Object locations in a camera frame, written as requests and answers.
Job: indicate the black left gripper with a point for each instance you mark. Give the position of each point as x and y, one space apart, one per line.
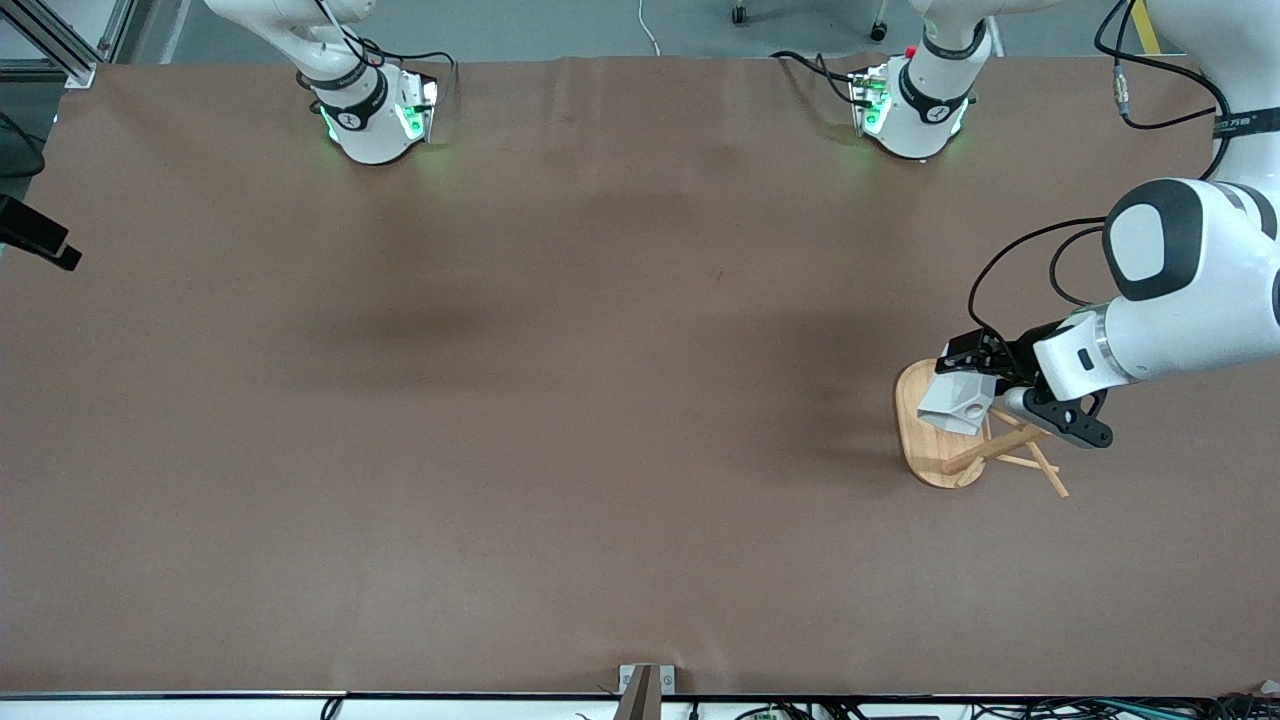
1012 362

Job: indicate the white faceted cup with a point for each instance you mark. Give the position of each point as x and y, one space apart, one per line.
955 405

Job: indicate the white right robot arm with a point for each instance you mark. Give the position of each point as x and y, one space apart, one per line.
365 130

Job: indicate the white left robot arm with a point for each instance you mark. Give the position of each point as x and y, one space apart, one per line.
1200 300

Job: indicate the wooden cup rack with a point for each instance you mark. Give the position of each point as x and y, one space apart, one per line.
925 450

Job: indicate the brown table cover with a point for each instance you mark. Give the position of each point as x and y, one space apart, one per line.
640 450

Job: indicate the grey metal camera bracket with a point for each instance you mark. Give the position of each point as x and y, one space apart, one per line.
640 690

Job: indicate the upright grey frame post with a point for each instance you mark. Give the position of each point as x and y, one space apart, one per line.
130 25

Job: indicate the slanted aluminium frame profile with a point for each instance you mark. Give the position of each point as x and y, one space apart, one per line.
62 57

